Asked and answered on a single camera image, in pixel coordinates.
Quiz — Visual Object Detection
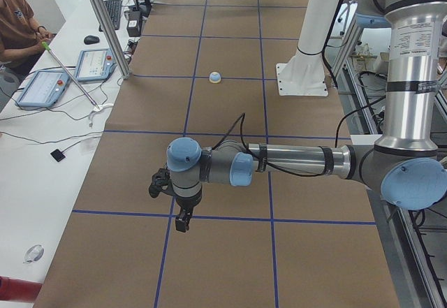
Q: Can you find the small black square pad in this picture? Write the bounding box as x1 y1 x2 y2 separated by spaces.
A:
50 149 66 162

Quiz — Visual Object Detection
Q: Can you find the black keyboard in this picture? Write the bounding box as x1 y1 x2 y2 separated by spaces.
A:
103 0 122 30

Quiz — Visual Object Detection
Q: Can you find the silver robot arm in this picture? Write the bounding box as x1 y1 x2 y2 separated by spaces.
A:
165 0 446 232

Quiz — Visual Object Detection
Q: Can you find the black computer mouse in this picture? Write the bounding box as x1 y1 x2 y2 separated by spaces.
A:
83 35 100 45

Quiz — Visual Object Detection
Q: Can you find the blue desk bell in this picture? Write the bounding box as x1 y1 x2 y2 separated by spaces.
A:
209 71 221 84

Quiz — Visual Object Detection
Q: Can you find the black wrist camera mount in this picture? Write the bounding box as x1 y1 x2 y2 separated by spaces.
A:
148 168 174 198

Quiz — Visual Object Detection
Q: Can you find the far blue teach pendant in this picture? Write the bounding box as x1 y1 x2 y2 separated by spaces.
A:
75 49 116 82

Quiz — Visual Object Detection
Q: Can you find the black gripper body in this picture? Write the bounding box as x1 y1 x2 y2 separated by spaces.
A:
175 192 202 213

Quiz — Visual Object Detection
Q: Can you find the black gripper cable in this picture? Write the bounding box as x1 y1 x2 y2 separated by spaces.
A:
210 112 346 177

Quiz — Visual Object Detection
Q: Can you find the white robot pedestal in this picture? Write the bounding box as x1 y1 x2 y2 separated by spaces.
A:
276 0 340 97

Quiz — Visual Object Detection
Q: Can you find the aluminium frame post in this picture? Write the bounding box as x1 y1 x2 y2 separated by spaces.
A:
90 0 131 80

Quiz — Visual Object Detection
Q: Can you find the near blue teach pendant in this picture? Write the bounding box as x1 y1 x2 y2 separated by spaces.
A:
15 70 71 108

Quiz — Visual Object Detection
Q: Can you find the black box with label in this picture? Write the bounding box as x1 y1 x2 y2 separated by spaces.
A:
126 11 142 37

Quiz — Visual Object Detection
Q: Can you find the metal rod green tip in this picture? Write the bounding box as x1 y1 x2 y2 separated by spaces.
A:
41 41 101 111

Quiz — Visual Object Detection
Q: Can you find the person in brown shirt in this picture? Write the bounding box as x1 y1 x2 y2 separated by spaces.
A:
1 0 54 76

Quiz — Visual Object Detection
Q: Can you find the red fire extinguisher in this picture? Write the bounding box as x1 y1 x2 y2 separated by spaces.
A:
1 276 42 303

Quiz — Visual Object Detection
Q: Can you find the blue teach pendant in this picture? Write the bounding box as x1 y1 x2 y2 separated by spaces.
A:
15 70 71 108
75 49 116 82

